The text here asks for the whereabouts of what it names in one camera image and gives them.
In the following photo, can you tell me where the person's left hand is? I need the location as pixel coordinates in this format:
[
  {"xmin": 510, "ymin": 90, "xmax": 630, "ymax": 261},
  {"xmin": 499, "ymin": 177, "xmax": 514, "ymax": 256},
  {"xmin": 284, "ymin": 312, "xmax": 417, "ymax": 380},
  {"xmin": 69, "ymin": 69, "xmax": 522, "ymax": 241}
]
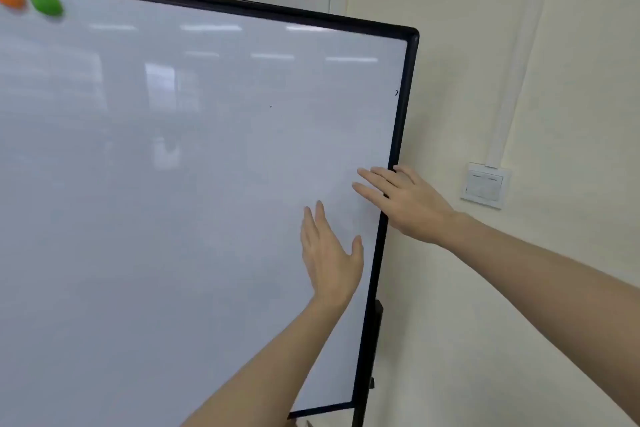
[{"xmin": 299, "ymin": 200, "xmax": 365, "ymax": 312}]

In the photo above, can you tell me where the person's right hand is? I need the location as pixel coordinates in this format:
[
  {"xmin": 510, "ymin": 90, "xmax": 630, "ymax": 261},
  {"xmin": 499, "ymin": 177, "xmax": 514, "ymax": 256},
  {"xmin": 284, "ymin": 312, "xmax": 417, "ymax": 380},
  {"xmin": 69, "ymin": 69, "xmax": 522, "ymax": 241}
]
[{"xmin": 351, "ymin": 165, "xmax": 459, "ymax": 246}]

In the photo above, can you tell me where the black-framed whiteboard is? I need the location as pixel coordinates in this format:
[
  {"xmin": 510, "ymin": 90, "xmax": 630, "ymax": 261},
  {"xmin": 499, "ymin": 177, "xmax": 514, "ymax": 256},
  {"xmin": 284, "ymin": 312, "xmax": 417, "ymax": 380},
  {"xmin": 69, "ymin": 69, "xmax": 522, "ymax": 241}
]
[{"xmin": 0, "ymin": 0, "xmax": 420, "ymax": 427}]

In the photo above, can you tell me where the person's left forearm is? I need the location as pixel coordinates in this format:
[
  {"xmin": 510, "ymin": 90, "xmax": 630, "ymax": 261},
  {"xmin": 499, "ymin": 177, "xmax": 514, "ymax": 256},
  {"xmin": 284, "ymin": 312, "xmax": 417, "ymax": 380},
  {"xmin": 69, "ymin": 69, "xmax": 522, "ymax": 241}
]
[{"xmin": 181, "ymin": 291, "xmax": 351, "ymax": 427}]

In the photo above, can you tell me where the person's right forearm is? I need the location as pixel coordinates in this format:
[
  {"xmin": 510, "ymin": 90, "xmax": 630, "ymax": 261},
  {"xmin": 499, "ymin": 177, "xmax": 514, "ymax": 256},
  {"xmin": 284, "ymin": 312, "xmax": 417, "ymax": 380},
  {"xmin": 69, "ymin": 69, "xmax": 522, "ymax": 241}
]
[{"xmin": 439, "ymin": 211, "xmax": 640, "ymax": 427}]

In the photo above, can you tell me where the green oval magnet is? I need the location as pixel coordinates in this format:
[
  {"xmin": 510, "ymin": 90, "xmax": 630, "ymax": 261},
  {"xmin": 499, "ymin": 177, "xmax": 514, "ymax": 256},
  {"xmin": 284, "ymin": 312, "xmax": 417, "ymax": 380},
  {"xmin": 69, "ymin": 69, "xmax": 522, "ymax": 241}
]
[{"xmin": 29, "ymin": 0, "xmax": 65, "ymax": 19}]

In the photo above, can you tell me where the white wall switch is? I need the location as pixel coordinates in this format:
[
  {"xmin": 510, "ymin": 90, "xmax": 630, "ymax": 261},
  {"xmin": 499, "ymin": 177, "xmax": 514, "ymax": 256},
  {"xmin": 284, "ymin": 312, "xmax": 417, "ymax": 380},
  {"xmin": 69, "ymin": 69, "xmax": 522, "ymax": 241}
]
[{"xmin": 460, "ymin": 161, "xmax": 513, "ymax": 210}]

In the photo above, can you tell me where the white cable conduit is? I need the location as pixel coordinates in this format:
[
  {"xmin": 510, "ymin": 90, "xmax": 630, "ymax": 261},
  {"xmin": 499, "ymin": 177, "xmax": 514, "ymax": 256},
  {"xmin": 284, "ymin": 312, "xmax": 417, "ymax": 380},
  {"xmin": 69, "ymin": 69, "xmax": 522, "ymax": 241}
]
[{"xmin": 483, "ymin": 0, "xmax": 561, "ymax": 168}]

